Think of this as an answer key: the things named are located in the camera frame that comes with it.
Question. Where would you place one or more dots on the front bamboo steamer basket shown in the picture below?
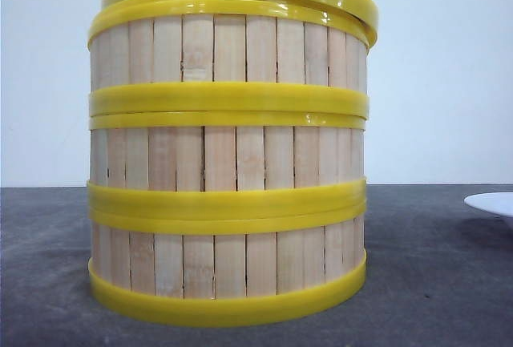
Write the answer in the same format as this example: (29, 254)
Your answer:
(227, 258)

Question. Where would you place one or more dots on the white plate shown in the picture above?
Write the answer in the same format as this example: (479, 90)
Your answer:
(499, 203)

